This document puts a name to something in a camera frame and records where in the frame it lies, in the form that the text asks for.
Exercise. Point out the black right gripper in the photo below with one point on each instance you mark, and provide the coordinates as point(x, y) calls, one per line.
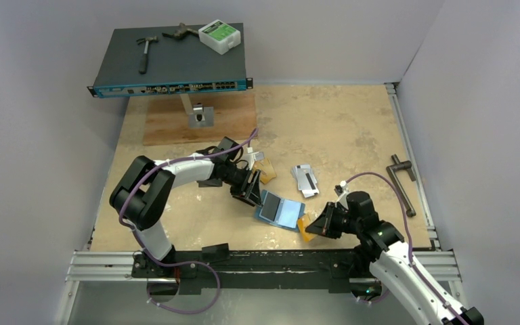
point(330, 219)

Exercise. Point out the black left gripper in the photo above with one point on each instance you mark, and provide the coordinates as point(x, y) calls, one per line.
point(248, 192)

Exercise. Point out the single orange credit card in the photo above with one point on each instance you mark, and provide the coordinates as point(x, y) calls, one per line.
point(302, 224)

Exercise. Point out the blue leather card holder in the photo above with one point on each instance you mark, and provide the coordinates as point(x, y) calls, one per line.
point(279, 212)

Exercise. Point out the black credit card stack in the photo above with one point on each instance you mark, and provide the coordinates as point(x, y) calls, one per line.
point(210, 183)

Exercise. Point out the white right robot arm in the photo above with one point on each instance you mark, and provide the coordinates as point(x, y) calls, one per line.
point(388, 257)

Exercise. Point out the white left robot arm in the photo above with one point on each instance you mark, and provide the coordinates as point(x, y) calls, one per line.
point(143, 191)

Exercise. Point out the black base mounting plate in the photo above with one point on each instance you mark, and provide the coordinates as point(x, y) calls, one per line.
point(333, 270)

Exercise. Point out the black block on base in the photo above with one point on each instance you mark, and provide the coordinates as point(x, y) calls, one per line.
point(215, 253)

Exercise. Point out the brown wooden board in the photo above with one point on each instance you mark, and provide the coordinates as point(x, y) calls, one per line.
point(235, 117)

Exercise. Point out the white green plastic box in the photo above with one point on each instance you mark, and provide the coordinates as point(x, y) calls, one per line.
point(221, 37)

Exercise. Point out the dark metal clamp tool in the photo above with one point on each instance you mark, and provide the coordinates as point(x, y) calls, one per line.
point(181, 32)

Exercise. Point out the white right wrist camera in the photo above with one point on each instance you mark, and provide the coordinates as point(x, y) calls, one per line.
point(341, 189)

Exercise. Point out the grey metal pipe handle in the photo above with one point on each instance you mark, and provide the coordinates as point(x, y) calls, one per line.
point(392, 170)

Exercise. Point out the grey metal stand bracket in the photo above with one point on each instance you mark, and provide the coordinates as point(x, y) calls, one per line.
point(199, 116)

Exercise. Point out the blue network switch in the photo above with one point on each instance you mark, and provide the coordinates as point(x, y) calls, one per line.
point(174, 67)

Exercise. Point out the black handled hammer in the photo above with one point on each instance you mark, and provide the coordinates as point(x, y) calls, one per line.
point(146, 41)

